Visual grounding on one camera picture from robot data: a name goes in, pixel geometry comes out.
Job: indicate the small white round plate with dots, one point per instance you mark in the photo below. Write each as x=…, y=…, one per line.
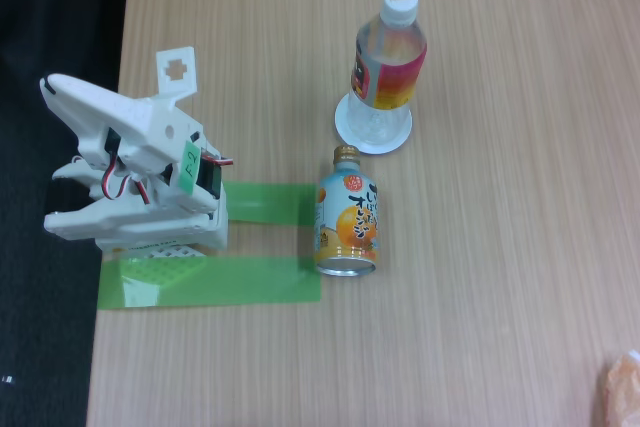
x=400, y=139

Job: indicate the clear plastic bottle red label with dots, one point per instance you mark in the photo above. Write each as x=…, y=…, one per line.
x=392, y=72

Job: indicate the orange plastic bag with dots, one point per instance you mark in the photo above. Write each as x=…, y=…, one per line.
x=625, y=392

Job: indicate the long green tape strip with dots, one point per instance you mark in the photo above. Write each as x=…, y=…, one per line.
x=240, y=282

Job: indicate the orange juice bottle can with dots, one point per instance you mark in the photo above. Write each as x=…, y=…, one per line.
x=345, y=217

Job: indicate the short green tape strip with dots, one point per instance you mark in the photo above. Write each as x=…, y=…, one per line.
x=270, y=202

